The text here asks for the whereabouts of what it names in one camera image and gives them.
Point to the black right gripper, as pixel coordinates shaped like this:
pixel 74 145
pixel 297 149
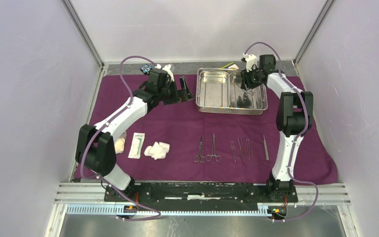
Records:
pixel 245 83

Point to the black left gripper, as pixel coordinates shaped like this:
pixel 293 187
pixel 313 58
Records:
pixel 180 95

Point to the metal mesh instrument tray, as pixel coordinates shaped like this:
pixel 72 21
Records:
pixel 229 109

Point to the white gauze wad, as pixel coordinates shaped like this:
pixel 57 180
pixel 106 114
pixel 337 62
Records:
pixel 158 150

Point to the steel surgical scissors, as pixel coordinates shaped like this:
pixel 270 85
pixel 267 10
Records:
pixel 200 157

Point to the steel hemostat clamp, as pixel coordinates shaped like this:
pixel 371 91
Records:
pixel 213 154
pixel 246 92

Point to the thin curved steel tweezers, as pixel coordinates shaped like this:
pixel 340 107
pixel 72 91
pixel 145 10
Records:
pixel 248 148

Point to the steel needle holder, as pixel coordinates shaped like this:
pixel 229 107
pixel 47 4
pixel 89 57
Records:
pixel 240 141

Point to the suture packet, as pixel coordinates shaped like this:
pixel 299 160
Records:
pixel 136 145

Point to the steel forceps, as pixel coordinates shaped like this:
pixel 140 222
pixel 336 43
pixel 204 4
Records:
pixel 265 148

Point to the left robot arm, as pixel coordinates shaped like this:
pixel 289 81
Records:
pixel 95 146

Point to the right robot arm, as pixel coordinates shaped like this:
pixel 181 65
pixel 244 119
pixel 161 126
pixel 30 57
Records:
pixel 292 119

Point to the steel right inner pan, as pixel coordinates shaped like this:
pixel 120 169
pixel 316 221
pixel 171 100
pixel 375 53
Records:
pixel 236 95

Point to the steel pan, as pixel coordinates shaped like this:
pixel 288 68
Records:
pixel 212 88
pixel 236 95

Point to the steel left inner pan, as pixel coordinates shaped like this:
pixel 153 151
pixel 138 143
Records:
pixel 212 88

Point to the black blue toy car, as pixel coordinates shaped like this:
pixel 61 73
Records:
pixel 146 69

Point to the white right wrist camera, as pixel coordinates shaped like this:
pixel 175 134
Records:
pixel 251 61

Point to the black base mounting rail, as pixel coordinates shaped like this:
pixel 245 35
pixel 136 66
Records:
pixel 206 196

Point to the aluminium corner frame rail right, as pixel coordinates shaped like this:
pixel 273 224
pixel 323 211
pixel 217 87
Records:
pixel 324 11

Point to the aluminium corner frame rail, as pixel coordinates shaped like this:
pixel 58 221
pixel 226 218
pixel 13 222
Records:
pixel 73 14
pixel 324 11

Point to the aluminium corner frame rail left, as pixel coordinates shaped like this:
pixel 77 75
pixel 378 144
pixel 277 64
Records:
pixel 73 14

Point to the aluminium front frame rail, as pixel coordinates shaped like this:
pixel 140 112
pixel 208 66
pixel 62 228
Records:
pixel 91 198

